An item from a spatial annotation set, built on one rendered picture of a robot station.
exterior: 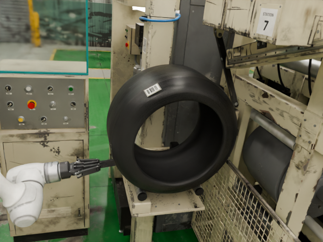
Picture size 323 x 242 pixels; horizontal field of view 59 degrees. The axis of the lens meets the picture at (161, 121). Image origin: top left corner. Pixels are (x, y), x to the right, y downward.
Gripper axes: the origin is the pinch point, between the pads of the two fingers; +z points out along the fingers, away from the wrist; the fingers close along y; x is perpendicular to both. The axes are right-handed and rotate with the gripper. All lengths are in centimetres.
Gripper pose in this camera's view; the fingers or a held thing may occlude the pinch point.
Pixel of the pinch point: (107, 163)
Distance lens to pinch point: 133.3
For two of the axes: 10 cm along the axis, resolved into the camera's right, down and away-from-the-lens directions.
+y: -2.5, -4.0, 8.8
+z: 9.7, -1.3, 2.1
